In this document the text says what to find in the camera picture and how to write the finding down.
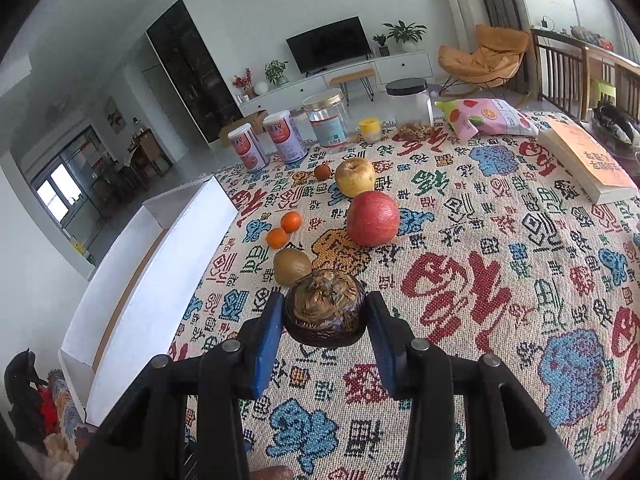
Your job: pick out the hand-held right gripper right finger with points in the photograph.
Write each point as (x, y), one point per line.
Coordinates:
(385, 350)

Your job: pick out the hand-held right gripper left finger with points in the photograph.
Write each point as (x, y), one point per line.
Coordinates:
(267, 350)

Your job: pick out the dark mangosteen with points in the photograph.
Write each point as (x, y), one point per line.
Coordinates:
(325, 307)

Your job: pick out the brown kiwi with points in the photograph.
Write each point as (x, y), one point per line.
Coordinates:
(291, 266)

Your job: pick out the small tangerine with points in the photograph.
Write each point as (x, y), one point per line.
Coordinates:
(277, 238)
(291, 221)

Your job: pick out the white cardboard box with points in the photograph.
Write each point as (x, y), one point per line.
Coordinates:
(165, 270)

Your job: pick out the red apple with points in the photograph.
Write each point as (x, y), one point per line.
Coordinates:
(372, 219)

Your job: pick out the printed woven blanket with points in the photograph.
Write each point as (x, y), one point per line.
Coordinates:
(475, 270)

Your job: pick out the yellow apple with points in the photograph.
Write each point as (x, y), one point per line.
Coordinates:
(355, 177)

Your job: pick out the small brown round fruit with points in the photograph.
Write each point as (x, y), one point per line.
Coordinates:
(322, 171)

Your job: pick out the pink white can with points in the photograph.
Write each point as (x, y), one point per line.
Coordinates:
(286, 136)
(248, 149)

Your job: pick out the floral sofa cover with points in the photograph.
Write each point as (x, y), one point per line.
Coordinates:
(70, 435)

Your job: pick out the small yellow jar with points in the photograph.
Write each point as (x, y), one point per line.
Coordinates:
(370, 131)

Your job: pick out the walnut pieces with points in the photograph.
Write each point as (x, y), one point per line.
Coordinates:
(414, 131)

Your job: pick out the brown cardboard box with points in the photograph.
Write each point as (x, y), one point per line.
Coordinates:
(232, 127)

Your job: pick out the clear jar gold lid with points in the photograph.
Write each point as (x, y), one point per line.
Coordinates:
(326, 122)

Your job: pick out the dark cloth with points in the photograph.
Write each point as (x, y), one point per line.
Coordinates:
(25, 400)

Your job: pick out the clear jar black lid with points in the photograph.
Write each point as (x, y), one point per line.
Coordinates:
(409, 102)

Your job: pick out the pink snack bag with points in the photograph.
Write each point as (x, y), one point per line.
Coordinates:
(487, 117)

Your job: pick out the white sphere lamp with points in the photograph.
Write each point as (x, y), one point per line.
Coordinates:
(261, 88)

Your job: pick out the red flower plant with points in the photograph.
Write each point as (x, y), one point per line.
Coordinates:
(242, 82)

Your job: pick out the green potted plant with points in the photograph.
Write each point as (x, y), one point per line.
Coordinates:
(276, 72)

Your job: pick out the orange cover book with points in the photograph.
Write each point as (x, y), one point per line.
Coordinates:
(587, 160)

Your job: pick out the white television cabinet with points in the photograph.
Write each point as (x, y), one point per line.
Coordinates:
(400, 66)

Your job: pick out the black glass cabinet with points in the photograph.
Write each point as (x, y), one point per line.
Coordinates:
(192, 70)

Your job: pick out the small dark pot plant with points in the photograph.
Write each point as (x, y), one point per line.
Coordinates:
(382, 46)

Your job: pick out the orange lounge chair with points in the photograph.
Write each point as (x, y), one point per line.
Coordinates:
(487, 60)

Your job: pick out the black television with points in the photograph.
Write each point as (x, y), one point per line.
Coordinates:
(329, 45)

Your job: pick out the large leafy potted plant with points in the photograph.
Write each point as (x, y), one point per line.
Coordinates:
(406, 35)

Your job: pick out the black object in bowl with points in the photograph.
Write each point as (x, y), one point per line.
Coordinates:
(615, 122)

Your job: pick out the wooden desk with chairs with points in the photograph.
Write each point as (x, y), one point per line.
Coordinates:
(570, 67)

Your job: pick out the green stool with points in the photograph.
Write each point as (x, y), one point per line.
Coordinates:
(604, 91)

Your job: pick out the wall picture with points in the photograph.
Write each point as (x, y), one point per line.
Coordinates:
(113, 115)

